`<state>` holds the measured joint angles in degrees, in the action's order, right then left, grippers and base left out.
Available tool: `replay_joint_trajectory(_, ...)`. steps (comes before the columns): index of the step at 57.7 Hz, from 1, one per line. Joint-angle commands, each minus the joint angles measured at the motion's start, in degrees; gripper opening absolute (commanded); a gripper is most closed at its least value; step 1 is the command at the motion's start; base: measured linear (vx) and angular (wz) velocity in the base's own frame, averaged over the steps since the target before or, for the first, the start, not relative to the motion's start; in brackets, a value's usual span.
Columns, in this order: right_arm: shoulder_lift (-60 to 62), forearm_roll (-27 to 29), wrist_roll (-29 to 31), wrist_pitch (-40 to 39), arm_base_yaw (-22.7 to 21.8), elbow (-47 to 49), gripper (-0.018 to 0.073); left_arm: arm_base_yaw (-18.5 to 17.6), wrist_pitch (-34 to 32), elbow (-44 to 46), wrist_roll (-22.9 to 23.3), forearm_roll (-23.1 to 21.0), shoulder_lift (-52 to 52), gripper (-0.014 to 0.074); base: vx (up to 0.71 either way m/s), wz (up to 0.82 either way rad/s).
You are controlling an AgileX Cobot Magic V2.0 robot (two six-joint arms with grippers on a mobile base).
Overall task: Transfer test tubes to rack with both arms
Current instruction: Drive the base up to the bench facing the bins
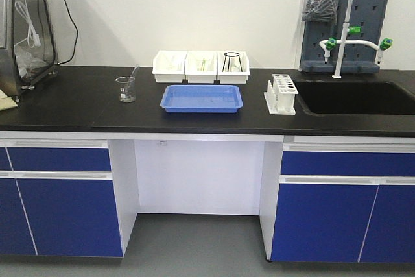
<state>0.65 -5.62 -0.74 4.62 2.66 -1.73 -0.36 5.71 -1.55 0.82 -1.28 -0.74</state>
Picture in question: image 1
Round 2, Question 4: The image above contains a white lab faucet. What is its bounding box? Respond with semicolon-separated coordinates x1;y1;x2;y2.
319;0;393;79

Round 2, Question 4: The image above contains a beige paper sheet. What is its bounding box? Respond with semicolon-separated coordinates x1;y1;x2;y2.
0;90;18;111

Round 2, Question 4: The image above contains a white storage bin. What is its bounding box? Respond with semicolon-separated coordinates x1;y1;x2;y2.
152;50;187;83
185;51;217;84
217;51;250;84

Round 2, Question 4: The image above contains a blue right cabinet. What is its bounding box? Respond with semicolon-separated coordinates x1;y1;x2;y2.
267;143;414;263

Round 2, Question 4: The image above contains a blue cabinet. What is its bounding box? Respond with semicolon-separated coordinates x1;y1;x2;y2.
1;139;125;257
267;143;414;263

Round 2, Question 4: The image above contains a white test tube rack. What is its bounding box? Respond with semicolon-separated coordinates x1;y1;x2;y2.
264;74;298;115

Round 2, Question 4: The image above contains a blue left cabinet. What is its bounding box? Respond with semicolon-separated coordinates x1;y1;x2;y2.
1;139;125;257

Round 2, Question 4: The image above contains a blue plastic tray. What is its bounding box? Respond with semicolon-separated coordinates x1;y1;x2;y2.
160;84;243;113

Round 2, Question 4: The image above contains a black wire tripod stand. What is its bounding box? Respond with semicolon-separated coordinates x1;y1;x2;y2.
222;51;243;72

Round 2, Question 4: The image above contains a grey pegboard drying rack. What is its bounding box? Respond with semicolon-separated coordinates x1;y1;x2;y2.
300;0;393;73

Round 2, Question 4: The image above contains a black power cable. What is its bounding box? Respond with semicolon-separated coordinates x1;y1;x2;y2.
50;0;79;66

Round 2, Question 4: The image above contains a middle white storage bin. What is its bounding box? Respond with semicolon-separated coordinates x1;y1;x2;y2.
185;51;217;84

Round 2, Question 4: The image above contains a black sink basin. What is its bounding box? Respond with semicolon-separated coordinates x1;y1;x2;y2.
294;80;414;115

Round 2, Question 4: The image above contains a glass beaker on counter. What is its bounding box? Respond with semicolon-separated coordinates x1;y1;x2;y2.
115;76;136;103

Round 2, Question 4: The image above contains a left white storage bin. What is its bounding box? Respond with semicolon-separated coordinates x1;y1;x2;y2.
152;50;187;83

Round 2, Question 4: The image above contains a right white storage bin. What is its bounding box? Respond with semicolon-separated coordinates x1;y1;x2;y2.
217;51;250;84

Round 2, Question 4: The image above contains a stainless steel machine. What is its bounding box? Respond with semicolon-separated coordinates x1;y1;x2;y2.
1;0;56;99

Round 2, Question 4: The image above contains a clear glass test tube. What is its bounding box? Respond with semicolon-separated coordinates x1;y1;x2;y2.
130;65;140;78

